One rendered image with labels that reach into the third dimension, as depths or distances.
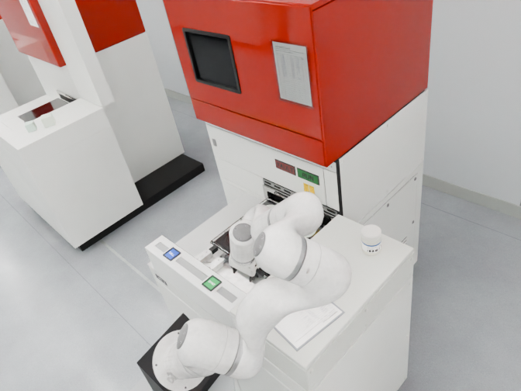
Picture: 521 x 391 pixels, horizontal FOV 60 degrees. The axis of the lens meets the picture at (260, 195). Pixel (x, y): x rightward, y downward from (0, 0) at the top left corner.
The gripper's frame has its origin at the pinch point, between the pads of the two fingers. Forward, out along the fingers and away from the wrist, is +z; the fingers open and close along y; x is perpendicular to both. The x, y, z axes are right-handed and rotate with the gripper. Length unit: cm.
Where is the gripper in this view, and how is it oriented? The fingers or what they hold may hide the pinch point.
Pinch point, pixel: (243, 272)
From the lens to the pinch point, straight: 161.7
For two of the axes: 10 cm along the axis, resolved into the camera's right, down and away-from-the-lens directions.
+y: -8.8, -4.1, 2.3
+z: -0.2, 5.2, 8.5
